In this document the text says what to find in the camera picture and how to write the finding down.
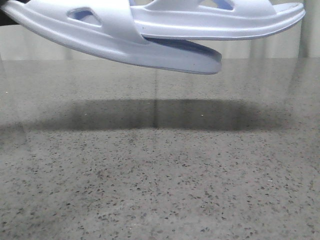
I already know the light blue slipper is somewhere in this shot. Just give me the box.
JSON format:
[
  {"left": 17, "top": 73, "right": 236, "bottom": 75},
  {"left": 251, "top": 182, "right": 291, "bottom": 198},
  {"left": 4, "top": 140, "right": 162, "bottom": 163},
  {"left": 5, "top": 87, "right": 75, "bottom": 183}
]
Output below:
[
  {"left": 0, "top": 0, "right": 222, "bottom": 75},
  {"left": 130, "top": 0, "right": 306, "bottom": 41}
]

